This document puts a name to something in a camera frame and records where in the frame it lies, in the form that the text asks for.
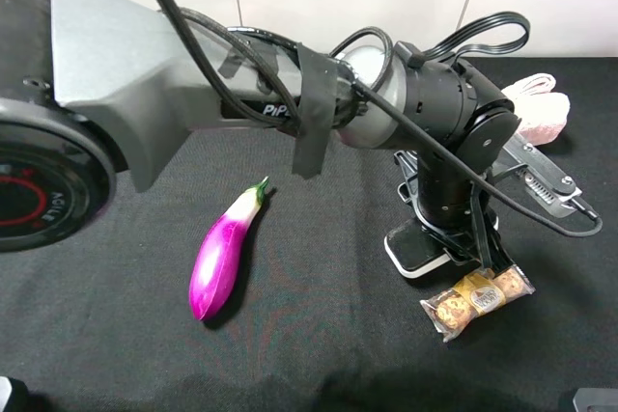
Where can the black tablecloth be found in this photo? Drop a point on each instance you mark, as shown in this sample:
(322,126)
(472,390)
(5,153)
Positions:
(319,318)

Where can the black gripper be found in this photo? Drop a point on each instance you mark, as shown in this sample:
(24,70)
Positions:
(441,200)

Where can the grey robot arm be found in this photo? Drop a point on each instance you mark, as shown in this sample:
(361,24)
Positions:
(93,88)

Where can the black white board eraser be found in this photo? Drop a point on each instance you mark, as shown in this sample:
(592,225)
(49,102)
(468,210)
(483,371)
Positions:
(403,248)

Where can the wrapped chocolate balls pack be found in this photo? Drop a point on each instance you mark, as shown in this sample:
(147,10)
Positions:
(476,294)

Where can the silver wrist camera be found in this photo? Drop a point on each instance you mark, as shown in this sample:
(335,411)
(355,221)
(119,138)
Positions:
(555,191)

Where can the purple white eggplant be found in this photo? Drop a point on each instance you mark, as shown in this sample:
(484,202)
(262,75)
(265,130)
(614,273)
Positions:
(217,263)

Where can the rolled pink towel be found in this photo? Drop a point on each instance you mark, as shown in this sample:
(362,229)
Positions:
(543,112)

